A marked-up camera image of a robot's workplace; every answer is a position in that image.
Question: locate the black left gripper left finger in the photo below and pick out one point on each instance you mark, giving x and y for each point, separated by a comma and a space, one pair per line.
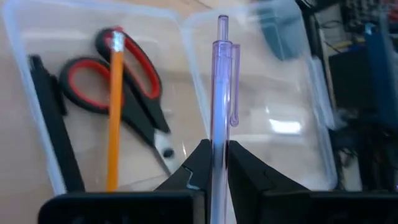
199, 168

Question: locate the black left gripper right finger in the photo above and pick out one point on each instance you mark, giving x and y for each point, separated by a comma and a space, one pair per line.
248, 174

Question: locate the translucent purple click pen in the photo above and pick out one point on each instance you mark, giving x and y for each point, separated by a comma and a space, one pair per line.
219, 93

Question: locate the red and black scissors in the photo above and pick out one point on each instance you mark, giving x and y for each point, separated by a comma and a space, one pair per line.
146, 93

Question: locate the orange pencil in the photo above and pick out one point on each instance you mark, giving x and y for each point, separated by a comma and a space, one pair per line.
115, 124

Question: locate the black pen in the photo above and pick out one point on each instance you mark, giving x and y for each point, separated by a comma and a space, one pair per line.
59, 140

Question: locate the clear plastic supply box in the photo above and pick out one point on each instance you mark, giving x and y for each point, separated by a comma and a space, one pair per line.
280, 93

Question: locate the black box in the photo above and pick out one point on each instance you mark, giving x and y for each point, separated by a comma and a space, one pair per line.
351, 77

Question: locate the blue panel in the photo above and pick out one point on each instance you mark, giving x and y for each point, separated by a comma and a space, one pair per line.
382, 77

